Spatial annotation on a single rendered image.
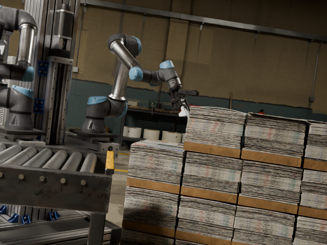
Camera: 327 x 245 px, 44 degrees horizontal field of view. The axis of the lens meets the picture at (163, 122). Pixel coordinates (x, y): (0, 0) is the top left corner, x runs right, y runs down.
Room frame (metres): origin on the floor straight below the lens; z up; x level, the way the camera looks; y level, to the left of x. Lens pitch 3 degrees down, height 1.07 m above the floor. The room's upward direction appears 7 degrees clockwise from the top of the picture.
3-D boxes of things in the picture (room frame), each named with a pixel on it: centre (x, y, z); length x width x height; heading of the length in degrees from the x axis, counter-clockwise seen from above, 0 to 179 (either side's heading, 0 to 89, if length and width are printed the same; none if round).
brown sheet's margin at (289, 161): (2.13, -0.58, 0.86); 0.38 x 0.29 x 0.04; 168
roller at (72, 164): (1.55, 0.33, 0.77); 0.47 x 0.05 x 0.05; 8
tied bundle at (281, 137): (2.13, -0.58, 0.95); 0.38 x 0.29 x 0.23; 168
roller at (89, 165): (1.55, 0.27, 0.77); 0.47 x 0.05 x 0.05; 8
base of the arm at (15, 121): (2.20, 0.79, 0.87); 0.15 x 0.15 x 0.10
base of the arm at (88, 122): (2.55, 0.44, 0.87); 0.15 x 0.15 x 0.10
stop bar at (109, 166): (1.55, 0.19, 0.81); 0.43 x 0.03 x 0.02; 8
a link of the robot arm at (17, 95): (2.20, 0.80, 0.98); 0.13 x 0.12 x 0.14; 108
